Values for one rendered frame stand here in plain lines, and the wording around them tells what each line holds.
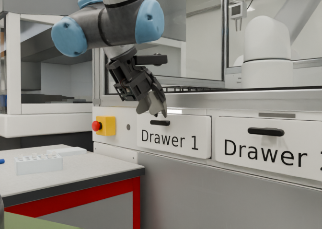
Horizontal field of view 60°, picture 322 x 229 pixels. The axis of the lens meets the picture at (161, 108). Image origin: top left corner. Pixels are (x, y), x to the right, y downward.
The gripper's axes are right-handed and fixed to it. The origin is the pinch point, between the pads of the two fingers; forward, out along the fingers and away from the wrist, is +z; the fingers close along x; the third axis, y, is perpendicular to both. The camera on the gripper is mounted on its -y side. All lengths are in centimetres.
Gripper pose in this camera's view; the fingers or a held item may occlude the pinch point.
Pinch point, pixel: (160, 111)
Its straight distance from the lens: 79.8
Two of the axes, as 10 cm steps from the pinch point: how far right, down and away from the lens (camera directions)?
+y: -6.0, 5.9, -5.4
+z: 4.2, 8.1, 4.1
